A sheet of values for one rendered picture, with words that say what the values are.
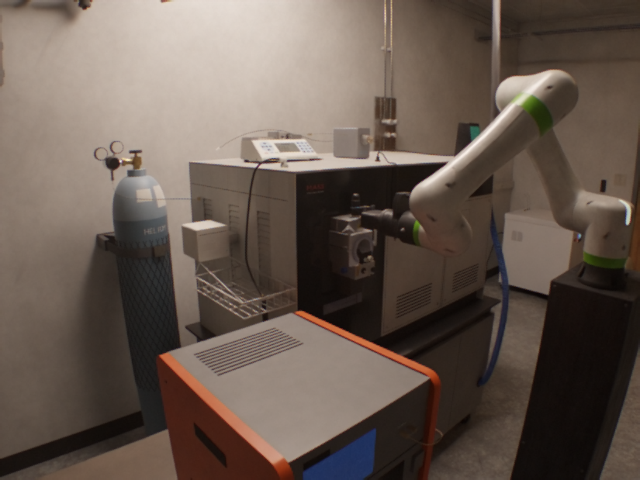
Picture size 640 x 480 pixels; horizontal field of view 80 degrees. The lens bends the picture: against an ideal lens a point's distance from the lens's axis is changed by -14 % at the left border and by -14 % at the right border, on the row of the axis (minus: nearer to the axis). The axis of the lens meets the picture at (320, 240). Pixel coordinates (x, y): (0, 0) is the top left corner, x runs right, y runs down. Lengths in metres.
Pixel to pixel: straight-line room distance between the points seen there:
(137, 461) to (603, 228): 1.42
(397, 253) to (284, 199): 0.53
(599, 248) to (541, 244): 3.11
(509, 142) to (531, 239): 3.42
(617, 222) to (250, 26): 2.02
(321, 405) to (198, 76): 1.91
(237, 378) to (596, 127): 4.48
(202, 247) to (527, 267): 3.59
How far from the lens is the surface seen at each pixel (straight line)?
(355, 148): 1.78
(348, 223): 1.30
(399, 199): 1.19
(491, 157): 1.06
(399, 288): 1.68
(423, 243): 1.14
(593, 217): 1.35
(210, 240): 1.46
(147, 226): 1.86
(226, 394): 0.77
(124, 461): 1.34
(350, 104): 3.00
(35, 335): 2.28
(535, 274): 4.52
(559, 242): 4.37
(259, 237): 1.42
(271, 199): 1.33
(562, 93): 1.16
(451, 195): 1.01
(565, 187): 1.41
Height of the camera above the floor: 1.55
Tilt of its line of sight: 14 degrees down
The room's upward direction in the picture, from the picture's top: straight up
